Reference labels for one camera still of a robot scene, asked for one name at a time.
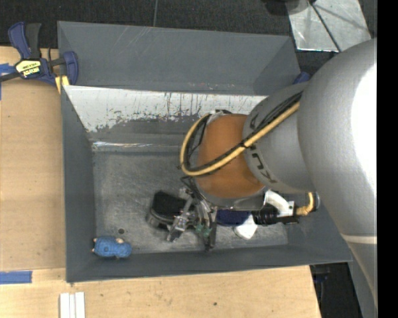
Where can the blue toy animal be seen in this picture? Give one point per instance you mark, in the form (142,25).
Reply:
(112,247)

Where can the dark blue and white object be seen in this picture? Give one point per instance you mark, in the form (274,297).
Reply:
(245,229)

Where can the black cylinder on white bracket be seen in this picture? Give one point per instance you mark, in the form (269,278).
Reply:
(278,210)

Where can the pale wood board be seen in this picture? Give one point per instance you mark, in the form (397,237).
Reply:
(30,177)

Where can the grey metal bin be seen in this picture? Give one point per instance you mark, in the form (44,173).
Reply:
(126,184)

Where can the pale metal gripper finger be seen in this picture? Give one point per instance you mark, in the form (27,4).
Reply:
(177,228)

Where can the black curved object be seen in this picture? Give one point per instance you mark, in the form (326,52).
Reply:
(164,207)

